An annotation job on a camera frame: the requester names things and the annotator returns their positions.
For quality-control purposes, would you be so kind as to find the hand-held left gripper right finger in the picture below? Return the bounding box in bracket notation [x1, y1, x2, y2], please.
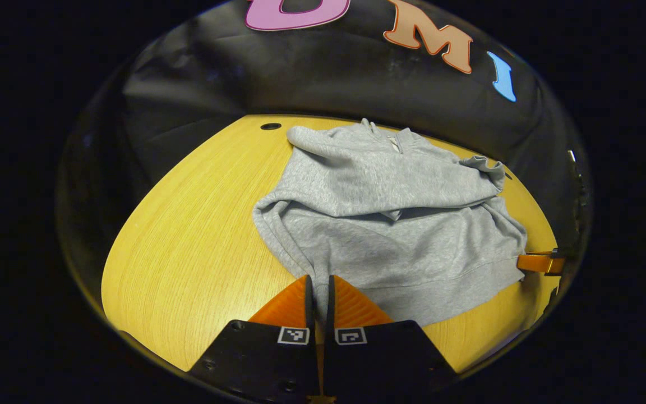
[323, 274, 459, 402]

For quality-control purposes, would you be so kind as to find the black backdrop cloth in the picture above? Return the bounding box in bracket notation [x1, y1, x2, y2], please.
[57, 0, 590, 264]

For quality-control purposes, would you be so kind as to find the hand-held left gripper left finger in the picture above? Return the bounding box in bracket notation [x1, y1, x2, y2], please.
[187, 274, 321, 404]

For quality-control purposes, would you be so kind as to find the grey sweatshirt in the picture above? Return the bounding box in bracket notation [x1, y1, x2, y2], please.
[252, 118, 528, 328]

